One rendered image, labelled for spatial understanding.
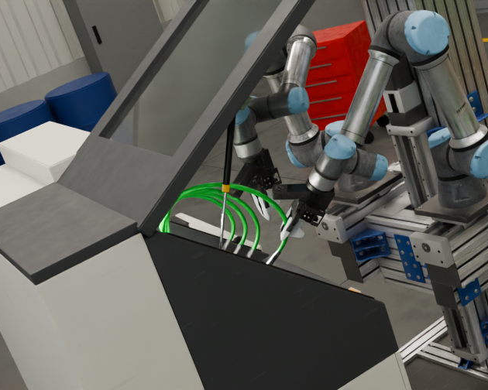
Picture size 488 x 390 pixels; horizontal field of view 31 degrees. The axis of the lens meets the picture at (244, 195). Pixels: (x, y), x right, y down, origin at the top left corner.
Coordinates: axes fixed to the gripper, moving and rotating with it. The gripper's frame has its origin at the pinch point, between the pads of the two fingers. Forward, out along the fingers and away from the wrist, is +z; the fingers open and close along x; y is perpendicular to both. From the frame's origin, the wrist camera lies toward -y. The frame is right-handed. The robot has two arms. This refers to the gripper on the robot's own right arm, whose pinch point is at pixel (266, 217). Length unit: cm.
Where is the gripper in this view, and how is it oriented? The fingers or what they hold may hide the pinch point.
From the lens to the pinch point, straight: 268.9
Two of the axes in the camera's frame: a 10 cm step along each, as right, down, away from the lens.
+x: -4.7, -1.5, 8.7
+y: 8.3, -4.3, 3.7
